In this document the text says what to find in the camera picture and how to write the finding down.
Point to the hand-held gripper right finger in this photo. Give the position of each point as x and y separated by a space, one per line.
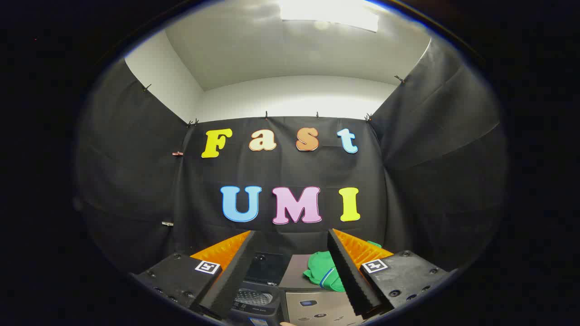
349 276

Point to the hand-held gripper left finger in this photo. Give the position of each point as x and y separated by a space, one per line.
181 276

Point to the green button shirt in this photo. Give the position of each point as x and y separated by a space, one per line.
319 268

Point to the dark grey washing machine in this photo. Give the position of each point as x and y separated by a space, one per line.
253 298

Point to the black backdrop cloth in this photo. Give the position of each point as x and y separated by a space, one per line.
290 172

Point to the row of black clips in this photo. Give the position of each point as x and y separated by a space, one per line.
266 114

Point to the ceiling light panel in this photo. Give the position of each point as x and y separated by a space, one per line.
328 11

